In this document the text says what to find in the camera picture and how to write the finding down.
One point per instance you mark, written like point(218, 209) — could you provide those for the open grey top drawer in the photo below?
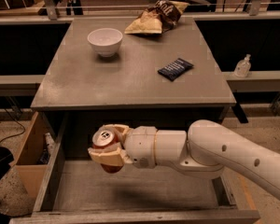
point(75, 190)

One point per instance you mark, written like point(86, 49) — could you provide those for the white ceramic bowl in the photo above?
point(105, 41)

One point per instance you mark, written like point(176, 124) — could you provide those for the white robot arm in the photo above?
point(203, 151)

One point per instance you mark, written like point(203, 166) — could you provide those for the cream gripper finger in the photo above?
point(119, 130)
point(113, 155)

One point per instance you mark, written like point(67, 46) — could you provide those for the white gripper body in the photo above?
point(140, 145)

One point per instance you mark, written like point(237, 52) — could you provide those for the clear hand sanitizer bottle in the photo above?
point(243, 67)

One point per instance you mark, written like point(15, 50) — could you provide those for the grey cabinet with top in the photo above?
point(127, 88)

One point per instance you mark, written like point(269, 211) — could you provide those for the cardboard box on floor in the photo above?
point(27, 159)

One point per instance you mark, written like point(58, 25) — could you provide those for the grey bench shelf rail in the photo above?
point(26, 85)

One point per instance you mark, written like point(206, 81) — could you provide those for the brown yellow chip bag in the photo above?
point(163, 16)

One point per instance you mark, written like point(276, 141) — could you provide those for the red coke can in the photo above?
point(104, 138)

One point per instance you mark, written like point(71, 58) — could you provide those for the dark blue snack packet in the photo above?
point(175, 69)

